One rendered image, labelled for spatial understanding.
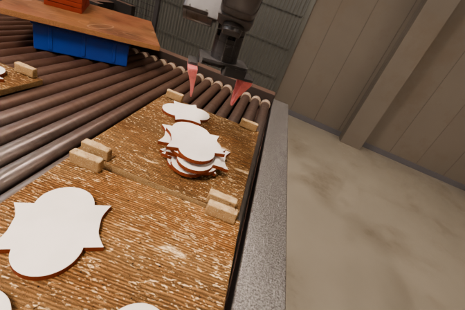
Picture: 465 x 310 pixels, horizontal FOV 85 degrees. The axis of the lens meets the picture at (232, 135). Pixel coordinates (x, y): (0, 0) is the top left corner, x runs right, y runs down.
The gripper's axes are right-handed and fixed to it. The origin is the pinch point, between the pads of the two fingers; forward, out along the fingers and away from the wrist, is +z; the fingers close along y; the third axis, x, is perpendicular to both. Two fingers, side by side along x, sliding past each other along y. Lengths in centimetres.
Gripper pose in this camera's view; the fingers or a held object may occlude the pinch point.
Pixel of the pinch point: (212, 97)
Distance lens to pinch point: 59.0
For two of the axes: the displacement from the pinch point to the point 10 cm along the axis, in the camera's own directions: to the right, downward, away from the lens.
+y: -9.4, -1.8, -2.8
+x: 1.4, 5.4, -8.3
